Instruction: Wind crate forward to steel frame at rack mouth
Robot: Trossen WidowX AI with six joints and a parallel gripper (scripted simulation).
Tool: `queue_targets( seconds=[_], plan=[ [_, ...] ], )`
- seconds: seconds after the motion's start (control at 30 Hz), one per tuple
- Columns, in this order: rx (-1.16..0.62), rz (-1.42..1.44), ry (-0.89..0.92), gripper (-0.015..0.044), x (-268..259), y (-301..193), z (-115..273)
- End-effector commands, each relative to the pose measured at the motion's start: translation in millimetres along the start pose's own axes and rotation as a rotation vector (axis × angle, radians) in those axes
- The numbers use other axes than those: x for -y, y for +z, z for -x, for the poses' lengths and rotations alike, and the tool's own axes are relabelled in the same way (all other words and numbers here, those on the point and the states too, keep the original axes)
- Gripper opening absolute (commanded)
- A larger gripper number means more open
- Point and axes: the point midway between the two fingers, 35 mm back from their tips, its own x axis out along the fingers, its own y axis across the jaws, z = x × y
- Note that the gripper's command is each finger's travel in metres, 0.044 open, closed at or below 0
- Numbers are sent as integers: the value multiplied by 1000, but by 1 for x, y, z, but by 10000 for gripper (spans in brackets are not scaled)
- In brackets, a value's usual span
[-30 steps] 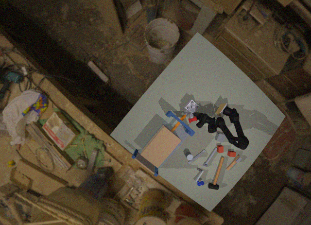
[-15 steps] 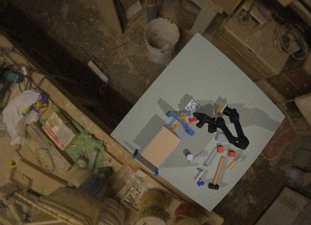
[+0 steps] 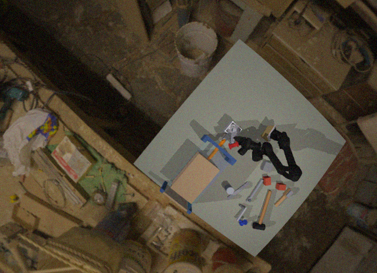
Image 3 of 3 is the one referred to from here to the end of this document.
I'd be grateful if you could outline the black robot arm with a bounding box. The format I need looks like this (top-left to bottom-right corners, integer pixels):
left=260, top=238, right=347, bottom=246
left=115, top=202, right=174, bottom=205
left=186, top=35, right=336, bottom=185
left=238, top=128, right=302, bottom=182

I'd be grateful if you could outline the black-headed mallet with wooden handle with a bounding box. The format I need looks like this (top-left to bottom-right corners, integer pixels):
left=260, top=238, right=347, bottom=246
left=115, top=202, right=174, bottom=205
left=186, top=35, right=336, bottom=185
left=252, top=190, right=272, bottom=230

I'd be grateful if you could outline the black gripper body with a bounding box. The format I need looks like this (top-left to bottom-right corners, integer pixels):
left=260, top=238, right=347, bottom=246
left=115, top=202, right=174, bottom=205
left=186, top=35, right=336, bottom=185
left=243, top=138, right=255, bottom=150

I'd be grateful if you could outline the grey cylinder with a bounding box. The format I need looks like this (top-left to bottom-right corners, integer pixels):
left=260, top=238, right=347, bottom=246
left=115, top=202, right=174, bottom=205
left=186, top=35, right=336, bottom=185
left=224, top=184, right=234, bottom=195

